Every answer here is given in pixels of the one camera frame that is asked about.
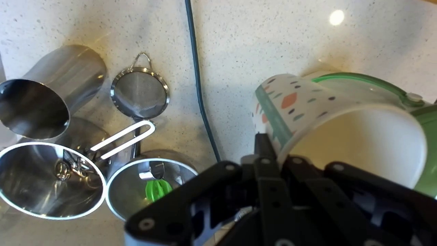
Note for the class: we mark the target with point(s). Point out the white spotted paper cup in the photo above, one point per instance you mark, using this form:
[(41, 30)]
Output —
[(327, 123)]

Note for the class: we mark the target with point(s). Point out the steel pot with handle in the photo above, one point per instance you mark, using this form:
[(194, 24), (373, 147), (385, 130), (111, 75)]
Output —
[(64, 178)]

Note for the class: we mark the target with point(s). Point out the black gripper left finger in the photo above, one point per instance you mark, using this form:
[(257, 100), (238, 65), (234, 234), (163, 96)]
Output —
[(198, 209)]

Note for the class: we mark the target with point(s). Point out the small steel bowl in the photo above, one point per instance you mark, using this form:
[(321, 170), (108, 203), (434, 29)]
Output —
[(144, 182)]

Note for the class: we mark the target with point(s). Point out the round steel mesh strainer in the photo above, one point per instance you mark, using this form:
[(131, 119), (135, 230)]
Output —
[(138, 91)]

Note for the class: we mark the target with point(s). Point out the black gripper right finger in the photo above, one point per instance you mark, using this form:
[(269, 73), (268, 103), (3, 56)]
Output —
[(358, 208)]

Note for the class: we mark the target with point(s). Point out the tall steel cup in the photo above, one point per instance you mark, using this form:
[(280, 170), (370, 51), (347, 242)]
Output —
[(42, 103)]

